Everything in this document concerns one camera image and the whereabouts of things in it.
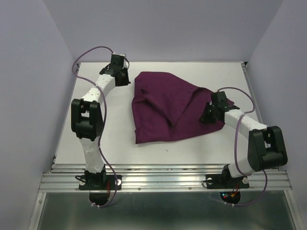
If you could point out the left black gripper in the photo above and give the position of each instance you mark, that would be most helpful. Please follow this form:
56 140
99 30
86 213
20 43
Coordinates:
126 82

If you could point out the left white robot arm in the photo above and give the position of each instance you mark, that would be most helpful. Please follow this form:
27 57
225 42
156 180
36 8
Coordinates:
88 122

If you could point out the purple surgical drape cloth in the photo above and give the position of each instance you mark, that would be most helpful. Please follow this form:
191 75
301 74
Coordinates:
167 108

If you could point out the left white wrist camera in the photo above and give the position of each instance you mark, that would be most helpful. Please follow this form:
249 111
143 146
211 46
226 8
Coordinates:
119 60

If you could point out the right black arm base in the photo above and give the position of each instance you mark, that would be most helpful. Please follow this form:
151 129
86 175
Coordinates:
224 180

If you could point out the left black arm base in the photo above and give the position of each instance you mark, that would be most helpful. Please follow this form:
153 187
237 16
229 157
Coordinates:
98 181

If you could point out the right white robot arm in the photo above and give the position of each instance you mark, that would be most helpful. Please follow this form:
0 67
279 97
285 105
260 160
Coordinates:
266 147

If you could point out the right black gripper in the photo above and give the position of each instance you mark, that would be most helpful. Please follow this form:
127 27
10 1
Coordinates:
204 118

